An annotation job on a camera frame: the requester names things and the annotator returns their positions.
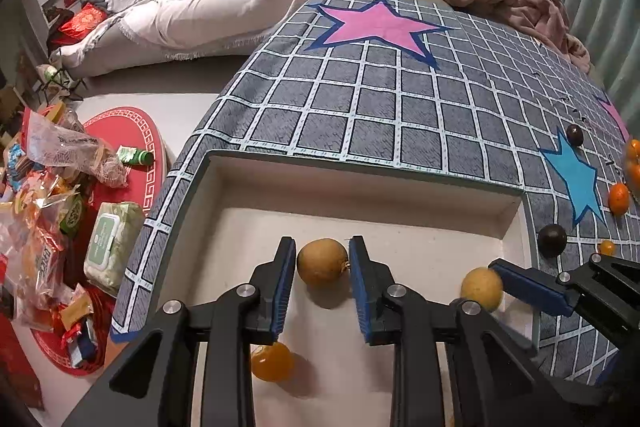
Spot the green wet wipes pack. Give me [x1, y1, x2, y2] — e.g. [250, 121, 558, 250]
[82, 202, 146, 299]

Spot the brown longan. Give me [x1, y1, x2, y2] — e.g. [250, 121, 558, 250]
[297, 238, 349, 302]
[460, 268, 504, 313]

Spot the green small bottle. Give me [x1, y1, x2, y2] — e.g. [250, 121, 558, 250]
[116, 146, 155, 168]

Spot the white covered sofa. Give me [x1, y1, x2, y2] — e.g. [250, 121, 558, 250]
[60, 0, 377, 78]

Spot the red round mat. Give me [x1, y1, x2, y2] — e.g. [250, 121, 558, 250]
[27, 107, 167, 377]

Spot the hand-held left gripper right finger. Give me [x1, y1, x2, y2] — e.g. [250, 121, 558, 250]
[348, 235, 585, 427]

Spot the white green bottle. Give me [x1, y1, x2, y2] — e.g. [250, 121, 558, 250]
[37, 64, 67, 84]

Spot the clear plastic bag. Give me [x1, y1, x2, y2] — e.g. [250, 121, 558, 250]
[622, 137, 640, 204]

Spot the red patterned cushion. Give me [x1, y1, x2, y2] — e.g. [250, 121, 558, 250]
[56, 4, 109, 46]

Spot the white rectangular tray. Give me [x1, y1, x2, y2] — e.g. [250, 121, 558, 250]
[165, 149, 544, 427]

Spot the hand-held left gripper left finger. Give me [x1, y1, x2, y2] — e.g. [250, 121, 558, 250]
[60, 235, 297, 427]

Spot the pile of snack packets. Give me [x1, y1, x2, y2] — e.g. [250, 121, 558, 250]
[0, 102, 132, 369]

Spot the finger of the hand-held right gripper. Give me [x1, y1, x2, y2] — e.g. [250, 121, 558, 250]
[589, 253, 640, 289]
[488, 258, 594, 318]

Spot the grey checkered star tablecloth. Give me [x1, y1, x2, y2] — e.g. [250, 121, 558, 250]
[110, 0, 640, 389]

